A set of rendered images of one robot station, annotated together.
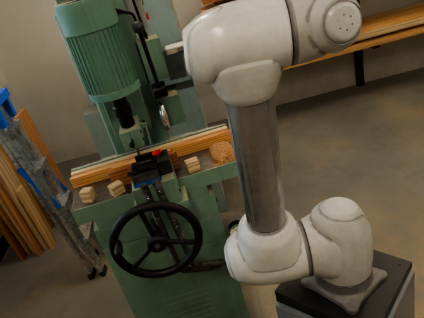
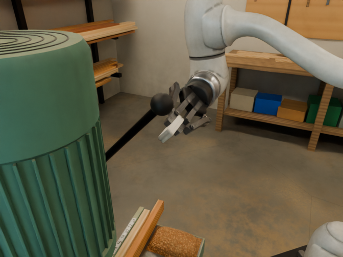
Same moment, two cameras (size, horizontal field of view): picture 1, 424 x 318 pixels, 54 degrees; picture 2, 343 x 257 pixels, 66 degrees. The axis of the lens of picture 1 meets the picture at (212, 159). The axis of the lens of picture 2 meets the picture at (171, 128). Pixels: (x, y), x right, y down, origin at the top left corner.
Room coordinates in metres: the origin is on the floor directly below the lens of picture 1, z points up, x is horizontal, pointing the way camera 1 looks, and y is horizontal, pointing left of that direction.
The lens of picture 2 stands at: (1.10, 0.43, 1.55)
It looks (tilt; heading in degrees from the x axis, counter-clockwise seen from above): 28 degrees down; 294
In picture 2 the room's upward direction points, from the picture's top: straight up
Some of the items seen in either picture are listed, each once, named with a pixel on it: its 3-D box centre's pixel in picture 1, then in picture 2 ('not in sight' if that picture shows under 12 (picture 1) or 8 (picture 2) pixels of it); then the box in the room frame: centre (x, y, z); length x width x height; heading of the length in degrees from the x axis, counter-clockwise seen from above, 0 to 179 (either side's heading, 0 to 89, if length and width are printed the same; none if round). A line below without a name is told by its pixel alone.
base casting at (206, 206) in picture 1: (153, 182); not in sight; (1.49, 0.26, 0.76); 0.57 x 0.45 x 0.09; 3
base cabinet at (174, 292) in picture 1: (179, 253); not in sight; (1.49, 0.26, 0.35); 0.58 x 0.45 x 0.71; 3
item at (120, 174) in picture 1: (143, 170); not in sight; (1.28, 0.24, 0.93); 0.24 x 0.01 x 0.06; 93
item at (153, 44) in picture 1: (153, 57); not in sight; (1.60, 0.11, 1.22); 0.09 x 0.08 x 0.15; 3
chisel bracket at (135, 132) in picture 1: (132, 134); not in sight; (1.39, 0.25, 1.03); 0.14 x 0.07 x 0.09; 3
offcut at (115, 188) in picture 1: (116, 188); not in sight; (1.23, 0.34, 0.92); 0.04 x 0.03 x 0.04; 124
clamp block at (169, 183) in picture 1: (156, 185); not in sight; (1.18, 0.20, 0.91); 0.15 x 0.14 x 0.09; 93
